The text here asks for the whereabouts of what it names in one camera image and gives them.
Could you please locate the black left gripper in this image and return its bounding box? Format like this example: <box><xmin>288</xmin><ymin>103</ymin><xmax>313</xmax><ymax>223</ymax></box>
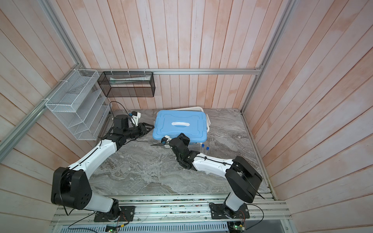
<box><xmin>124</xmin><ymin>122</ymin><xmax>155</xmax><ymax>139</ymax></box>

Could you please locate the blue plastic bin lid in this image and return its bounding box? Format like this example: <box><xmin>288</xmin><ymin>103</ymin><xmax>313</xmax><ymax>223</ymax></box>
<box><xmin>153</xmin><ymin>110</ymin><xmax>208</xmax><ymax>143</ymax></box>

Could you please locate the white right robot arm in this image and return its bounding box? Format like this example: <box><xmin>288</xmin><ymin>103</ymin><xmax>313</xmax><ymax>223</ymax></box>
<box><xmin>157</xmin><ymin>134</ymin><xmax>263</xmax><ymax>219</ymax></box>

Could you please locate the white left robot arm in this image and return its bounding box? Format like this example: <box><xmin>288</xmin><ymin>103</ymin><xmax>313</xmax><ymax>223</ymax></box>
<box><xmin>51</xmin><ymin>112</ymin><xmax>154</xmax><ymax>221</ymax></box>

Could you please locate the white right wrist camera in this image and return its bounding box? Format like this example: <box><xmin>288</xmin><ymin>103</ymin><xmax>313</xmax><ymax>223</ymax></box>
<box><xmin>161</xmin><ymin>136</ymin><xmax>171</xmax><ymax>149</ymax></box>

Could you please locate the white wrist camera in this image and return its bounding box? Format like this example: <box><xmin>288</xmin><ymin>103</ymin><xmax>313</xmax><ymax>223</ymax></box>
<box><xmin>161</xmin><ymin>136</ymin><xmax>171</xmax><ymax>149</ymax></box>
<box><xmin>130</xmin><ymin>111</ymin><xmax>141</xmax><ymax>119</ymax></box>

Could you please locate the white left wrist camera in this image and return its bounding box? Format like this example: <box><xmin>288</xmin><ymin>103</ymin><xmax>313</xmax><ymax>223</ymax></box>
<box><xmin>130</xmin><ymin>111</ymin><xmax>141</xmax><ymax>119</ymax></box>

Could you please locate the black wire mesh basket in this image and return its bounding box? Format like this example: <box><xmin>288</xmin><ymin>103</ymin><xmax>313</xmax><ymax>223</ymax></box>
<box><xmin>98</xmin><ymin>71</ymin><xmax>155</xmax><ymax>98</ymax></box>

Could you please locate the white wire mesh shelf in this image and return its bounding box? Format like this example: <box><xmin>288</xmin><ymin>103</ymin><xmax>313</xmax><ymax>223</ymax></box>
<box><xmin>46</xmin><ymin>70</ymin><xmax>109</xmax><ymax>141</ymax></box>

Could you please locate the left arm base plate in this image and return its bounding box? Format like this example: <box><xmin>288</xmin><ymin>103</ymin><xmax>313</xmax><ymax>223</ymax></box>
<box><xmin>94</xmin><ymin>206</ymin><xmax>136</xmax><ymax>222</ymax></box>

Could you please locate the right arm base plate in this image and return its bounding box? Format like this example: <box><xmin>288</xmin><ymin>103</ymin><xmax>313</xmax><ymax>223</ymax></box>
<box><xmin>209</xmin><ymin>203</ymin><xmax>250</xmax><ymax>219</ymax></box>

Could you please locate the aluminium frame rail back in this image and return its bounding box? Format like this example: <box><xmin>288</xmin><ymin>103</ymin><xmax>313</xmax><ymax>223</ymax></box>
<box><xmin>95</xmin><ymin>68</ymin><xmax>261</xmax><ymax>75</ymax></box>

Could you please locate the aluminium frame rail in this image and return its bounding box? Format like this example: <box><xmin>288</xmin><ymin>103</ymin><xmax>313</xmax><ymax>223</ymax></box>
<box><xmin>95</xmin><ymin>68</ymin><xmax>261</xmax><ymax>75</ymax></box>
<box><xmin>1</xmin><ymin>64</ymin><xmax>83</xmax><ymax>162</ymax></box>

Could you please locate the aluminium frame rail left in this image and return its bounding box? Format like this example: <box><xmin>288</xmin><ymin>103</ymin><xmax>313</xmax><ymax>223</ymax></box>
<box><xmin>1</xmin><ymin>64</ymin><xmax>83</xmax><ymax>162</ymax></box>

